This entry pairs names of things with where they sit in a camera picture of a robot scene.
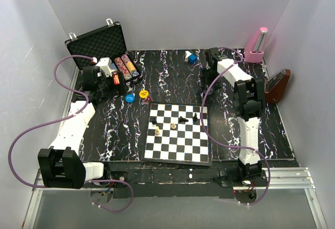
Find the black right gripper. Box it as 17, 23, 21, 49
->
199, 67, 224, 91

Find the red yellow card deck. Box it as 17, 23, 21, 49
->
113, 74, 120, 85

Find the blue patterned card deck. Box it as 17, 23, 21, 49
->
109, 63, 118, 70

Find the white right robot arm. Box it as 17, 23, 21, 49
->
200, 48, 265, 186

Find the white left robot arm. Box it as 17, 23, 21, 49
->
38, 63, 127, 189

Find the blue cube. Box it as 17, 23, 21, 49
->
187, 54, 197, 64

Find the red poker chip row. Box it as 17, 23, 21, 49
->
114, 58, 132, 81

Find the blue round button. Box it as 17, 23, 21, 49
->
125, 94, 135, 103

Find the white small block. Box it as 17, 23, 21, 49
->
184, 51, 192, 62

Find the blue chip stack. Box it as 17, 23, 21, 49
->
131, 71, 140, 77

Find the purple yellow chip row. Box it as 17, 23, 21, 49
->
121, 54, 137, 73

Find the yellow round button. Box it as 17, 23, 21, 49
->
139, 89, 149, 99

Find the red triangle token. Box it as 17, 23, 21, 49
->
142, 96, 153, 105

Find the black aluminium poker case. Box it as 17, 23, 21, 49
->
64, 18, 143, 98

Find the black marble pattern mat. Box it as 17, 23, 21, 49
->
78, 48, 295, 163

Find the black bishop lying down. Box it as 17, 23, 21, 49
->
178, 117, 188, 123

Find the pink metronome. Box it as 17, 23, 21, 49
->
244, 27, 268, 63

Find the black white chessboard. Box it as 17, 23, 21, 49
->
142, 102, 211, 166

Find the white king chess piece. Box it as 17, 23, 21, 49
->
155, 126, 160, 135

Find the brown wooden metronome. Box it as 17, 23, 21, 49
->
264, 69, 291, 104

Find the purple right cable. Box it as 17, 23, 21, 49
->
200, 47, 271, 206

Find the purple cable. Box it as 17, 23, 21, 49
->
200, 47, 271, 206
7, 55, 134, 212

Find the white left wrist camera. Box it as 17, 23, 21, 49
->
96, 58, 112, 77

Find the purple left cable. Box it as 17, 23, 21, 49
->
7, 55, 134, 212

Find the aluminium rail frame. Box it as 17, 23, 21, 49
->
23, 168, 327, 228

